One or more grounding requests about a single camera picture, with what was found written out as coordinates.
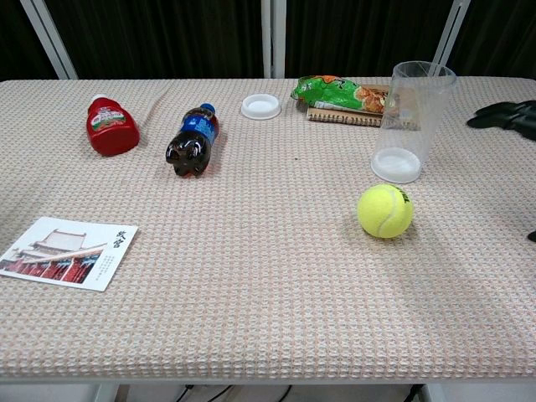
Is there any palace picture postcard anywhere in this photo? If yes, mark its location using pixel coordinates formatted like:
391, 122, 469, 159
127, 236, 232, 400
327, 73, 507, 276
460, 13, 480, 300
0, 216, 139, 293

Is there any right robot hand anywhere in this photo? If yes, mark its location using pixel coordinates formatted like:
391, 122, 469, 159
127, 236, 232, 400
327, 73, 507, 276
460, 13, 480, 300
466, 100, 536, 142

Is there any white round plastic lid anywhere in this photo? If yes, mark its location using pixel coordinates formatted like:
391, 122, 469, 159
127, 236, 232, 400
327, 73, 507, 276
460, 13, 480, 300
370, 147, 422, 184
240, 94, 282, 121

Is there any black pleated curtain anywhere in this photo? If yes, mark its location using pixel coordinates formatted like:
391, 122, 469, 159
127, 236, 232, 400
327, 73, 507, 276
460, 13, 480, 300
0, 0, 536, 83

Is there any clear plastic cup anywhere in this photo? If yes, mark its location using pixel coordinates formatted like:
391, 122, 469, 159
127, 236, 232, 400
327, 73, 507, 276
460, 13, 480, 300
371, 60, 457, 183

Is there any beige woven tablecloth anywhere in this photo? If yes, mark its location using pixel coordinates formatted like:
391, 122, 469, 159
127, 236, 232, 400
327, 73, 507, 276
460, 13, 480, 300
0, 76, 536, 379

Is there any red ketchup squeeze bottle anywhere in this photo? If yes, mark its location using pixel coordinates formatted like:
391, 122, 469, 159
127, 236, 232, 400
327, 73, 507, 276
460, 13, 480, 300
86, 94, 141, 157

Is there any brown cardboard piece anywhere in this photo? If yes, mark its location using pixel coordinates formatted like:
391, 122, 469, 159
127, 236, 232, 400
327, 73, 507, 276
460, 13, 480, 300
307, 85, 420, 129

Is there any white metal frame pole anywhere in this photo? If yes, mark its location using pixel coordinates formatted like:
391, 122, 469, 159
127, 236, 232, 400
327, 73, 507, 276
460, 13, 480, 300
19, 0, 80, 80
430, 0, 472, 77
260, 0, 286, 80

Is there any cola bottle with blue label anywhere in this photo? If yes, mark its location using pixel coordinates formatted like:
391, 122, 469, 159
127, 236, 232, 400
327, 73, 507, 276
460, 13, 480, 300
164, 102, 220, 178

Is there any yellow tennis ball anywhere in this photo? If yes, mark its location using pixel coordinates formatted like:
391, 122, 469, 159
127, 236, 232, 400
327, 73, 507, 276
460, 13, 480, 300
356, 183, 415, 240

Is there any green snack bag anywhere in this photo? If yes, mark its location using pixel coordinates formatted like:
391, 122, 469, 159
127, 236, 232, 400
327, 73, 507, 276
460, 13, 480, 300
291, 75, 391, 114

